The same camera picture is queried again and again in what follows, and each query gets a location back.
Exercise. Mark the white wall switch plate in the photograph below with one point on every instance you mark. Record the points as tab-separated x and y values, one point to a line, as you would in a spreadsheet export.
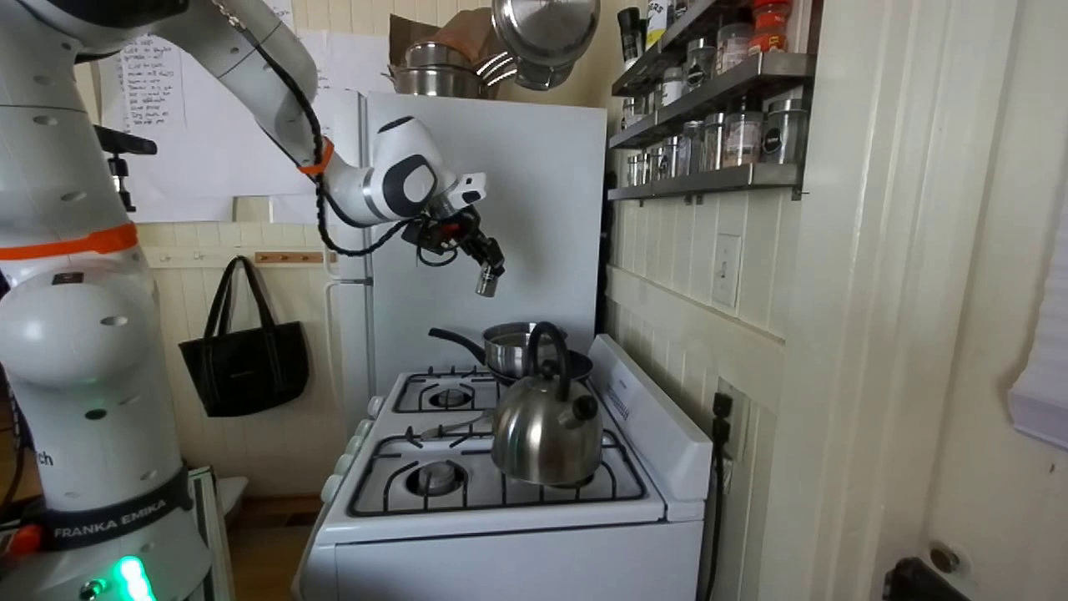
728	271

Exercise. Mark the small hanging steel pot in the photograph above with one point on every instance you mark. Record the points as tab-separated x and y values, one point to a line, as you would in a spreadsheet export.
544	70

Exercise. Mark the brown cardboard box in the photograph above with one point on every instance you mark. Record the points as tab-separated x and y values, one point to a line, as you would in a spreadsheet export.
427	28

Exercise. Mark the brown wooden strip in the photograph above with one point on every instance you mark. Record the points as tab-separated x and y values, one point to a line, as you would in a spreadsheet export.
289	258

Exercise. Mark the white gas stove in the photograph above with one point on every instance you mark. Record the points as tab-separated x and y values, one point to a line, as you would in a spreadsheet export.
503	554

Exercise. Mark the black tote bag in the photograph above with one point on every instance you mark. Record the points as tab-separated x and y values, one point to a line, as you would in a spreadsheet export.
246	372

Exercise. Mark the Dill Weed spice jar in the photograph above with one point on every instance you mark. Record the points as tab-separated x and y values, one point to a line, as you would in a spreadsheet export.
635	168

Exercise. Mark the blank white paper sheet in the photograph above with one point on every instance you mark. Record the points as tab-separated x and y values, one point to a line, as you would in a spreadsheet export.
1051	367

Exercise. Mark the organic label mason jar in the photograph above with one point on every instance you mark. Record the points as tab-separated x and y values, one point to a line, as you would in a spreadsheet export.
688	150

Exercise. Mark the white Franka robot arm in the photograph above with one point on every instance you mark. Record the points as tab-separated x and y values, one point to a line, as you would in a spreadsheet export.
66	336

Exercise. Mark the red cap spice jar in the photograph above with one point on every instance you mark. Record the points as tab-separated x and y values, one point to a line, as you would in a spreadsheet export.
773	21

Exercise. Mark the large hanging steel pot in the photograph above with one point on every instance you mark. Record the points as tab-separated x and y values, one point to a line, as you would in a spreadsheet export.
544	28

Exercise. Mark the large white label jar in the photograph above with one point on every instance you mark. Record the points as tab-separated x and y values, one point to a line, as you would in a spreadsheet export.
658	21

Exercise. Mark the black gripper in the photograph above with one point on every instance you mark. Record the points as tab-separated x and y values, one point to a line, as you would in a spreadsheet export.
450	234

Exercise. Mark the black device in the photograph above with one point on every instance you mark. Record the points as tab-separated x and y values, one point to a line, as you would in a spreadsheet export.
917	586

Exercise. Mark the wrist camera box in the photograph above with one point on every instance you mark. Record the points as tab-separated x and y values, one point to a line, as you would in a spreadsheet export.
467	187

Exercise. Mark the white metal stand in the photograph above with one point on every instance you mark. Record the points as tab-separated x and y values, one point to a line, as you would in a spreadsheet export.
203	535

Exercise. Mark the dark glass bottle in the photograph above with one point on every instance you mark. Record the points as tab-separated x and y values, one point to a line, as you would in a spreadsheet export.
627	31

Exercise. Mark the Savory spice jar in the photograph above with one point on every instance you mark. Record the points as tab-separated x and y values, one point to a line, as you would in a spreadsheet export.
665	157

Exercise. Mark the stainless steel spice shelf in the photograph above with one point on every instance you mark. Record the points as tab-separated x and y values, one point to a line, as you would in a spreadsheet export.
746	178
653	187
763	81
692	23
653	123
639	68

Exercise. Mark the white wall outlet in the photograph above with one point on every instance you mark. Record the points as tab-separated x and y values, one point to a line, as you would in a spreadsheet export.
739	417

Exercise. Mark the glass spice jar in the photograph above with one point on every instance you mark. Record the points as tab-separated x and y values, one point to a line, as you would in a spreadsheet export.
742	138
786	127
736	48
635	112
712	145
670	89

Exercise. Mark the stainless steel kettle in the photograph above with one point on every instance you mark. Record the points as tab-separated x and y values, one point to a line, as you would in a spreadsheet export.
544	438

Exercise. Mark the steel saucepan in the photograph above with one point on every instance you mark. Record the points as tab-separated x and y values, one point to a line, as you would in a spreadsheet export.
504	349

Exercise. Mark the white wall box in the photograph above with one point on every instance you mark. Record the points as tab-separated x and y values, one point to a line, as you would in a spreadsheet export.
250	207

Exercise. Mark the white refrigerator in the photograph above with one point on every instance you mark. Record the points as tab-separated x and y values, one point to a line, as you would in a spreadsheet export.
521	201

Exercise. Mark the dark frying pan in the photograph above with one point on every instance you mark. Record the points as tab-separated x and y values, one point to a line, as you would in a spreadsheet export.
577	364

